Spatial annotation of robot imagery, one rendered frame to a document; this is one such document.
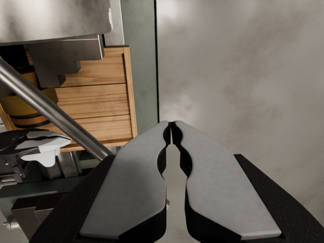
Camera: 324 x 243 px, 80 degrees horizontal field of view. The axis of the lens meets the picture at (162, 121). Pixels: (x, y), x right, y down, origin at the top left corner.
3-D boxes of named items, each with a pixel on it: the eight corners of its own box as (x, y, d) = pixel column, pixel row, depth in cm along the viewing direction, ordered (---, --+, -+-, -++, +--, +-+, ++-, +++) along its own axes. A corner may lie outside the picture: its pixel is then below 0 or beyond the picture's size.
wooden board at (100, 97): (-19, 50, 48) (-31, 53, 44) (128, 44, 53) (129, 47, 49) (25, 149, 62) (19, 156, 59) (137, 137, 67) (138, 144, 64)
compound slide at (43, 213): (40, 196, 59) (33, 211, 55) (74, 192, 61) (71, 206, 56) (58, 236, 69) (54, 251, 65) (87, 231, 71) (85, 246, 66)
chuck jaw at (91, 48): (12, 10, 26) (104, 8, 28) (28, 10, 30) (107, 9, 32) (39, 89, 31) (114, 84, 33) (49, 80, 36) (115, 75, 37)
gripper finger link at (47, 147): (76, 158, 42) (30, 163, 41) (69, 135, 39) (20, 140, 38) (73, 168, 40) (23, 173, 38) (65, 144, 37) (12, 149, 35)
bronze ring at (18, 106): (-33, 79, 27) (-4, 134, 32) (39, 74, 28) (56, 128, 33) (3, 64, 35) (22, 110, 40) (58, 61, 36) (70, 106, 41)
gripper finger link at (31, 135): (79, 149, 45) (36, 154, 44) (73, 127, 42) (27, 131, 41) (76, 158, 42) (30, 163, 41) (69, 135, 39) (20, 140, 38)
